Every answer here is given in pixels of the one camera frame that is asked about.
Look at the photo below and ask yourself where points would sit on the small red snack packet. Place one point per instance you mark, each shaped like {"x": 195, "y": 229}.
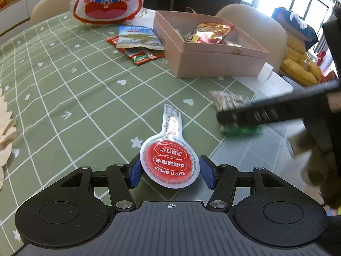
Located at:
{"x": 112, "y": 40}

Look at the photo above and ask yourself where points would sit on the green checked tablecloth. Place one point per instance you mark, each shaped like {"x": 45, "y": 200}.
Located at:
{"x": 80, "y": 98}

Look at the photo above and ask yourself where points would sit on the small red yellow figurine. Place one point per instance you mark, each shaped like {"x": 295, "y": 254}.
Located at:
{"x": 2, "y": 0}

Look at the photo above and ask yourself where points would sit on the cream flower-shaped mat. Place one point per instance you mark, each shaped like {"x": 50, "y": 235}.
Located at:
{"x": 6, "y": 138}

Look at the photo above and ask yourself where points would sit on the blue green snack packet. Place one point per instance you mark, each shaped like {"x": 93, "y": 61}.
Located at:
{"x": 138, "y": 38}

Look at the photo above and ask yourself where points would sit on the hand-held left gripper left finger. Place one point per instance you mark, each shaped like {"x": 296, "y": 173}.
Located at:
{"x": 134, "y": 173}

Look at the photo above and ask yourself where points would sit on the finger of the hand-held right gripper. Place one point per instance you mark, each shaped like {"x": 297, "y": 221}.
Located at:
{"x": 266, "y": 113}

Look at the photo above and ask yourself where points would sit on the pink cardboard box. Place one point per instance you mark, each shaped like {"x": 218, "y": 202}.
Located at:
{"x": 213, "y": 61}

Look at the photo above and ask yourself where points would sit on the yellow cushion pile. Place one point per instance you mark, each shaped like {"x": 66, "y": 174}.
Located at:
{"x": 301, "y": 61}

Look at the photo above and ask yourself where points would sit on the red yellow snack packet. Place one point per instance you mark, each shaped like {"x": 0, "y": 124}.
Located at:
{"x": 210, "y": 32}

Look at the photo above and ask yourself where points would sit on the beige shell chair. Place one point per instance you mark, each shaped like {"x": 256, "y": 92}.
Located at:
{"x": 50, "y": 5}
{"x": 255, "y": 24}

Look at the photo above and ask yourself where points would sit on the green nut snack packet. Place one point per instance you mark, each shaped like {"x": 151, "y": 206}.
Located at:
{"x": 229, "y": 100}

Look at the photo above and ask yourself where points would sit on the white snack packet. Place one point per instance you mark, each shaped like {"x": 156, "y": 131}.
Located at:
{"x": 183, "y": 35}

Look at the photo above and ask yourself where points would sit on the white sideboard cabinet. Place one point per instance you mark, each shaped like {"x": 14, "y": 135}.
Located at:
{"x": 13, "y": 18}

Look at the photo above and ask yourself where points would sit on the blue cloth bundle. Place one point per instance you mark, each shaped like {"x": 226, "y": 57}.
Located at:
{"x": 293, "y": 22}

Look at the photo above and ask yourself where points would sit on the clear bread packet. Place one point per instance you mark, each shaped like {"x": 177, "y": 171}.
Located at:
{"x": 232, "y": 44}

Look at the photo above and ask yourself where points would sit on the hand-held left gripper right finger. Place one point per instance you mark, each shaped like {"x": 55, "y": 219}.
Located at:
{"x": 207, "y": 172}

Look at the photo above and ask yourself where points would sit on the person's right hand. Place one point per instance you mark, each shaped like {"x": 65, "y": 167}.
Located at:
{"x": 325, "y": 176}

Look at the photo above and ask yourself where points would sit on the round red spouted pouch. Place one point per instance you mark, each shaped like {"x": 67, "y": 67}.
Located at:
{"x": 169, "y": 160}

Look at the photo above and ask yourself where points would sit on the white red rabbit snack bag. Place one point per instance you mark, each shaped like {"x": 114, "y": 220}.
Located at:
{"x": 106, "y": 5}

